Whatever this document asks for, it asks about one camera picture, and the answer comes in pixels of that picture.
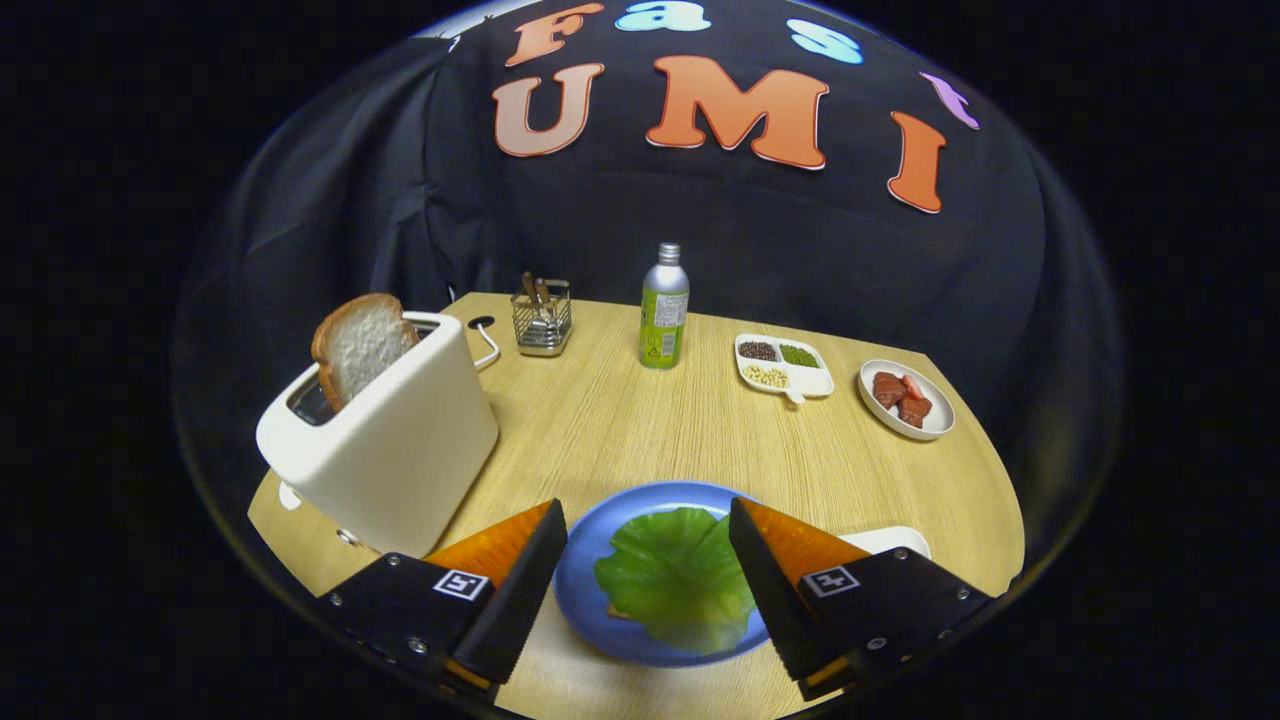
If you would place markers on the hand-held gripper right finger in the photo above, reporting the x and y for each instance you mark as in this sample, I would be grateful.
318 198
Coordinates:
770 600

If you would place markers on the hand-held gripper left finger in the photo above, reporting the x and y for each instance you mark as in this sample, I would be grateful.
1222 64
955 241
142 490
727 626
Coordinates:
520 600

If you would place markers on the green lettuce leaf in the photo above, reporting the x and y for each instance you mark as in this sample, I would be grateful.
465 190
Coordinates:
670 580

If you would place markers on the brown crust bread slice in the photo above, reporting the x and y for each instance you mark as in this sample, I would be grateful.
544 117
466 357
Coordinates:
360 345

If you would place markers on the blue round plate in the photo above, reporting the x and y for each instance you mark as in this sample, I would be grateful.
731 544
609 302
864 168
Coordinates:
580 590

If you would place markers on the square white toast slice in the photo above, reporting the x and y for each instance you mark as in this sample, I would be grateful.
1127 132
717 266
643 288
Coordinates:
613 610

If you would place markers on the white square plate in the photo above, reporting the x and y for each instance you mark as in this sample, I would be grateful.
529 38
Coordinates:
890 538

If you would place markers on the white toaster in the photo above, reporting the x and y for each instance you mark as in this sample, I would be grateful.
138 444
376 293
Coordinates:
400 460

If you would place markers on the white divided dish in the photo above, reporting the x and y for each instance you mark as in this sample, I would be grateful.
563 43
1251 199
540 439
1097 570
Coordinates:
812 382

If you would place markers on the pale yellow beans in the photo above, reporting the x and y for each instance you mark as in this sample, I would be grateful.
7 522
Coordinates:
766 377

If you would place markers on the white oval plate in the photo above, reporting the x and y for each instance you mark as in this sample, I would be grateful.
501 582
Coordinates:
936 425

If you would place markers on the green beans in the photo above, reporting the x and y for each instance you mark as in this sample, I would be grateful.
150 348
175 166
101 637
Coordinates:
799 355

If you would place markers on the dark brown beans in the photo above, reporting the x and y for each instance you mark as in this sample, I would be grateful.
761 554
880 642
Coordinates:
757 350

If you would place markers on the red tomato slice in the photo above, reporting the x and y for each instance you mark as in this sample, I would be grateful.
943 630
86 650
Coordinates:
912 386

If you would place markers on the green label metal bottle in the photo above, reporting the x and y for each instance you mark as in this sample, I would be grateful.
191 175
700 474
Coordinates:
663 320

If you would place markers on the black backdrop cloth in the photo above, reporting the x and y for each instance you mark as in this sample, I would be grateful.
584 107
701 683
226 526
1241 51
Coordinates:
800 260

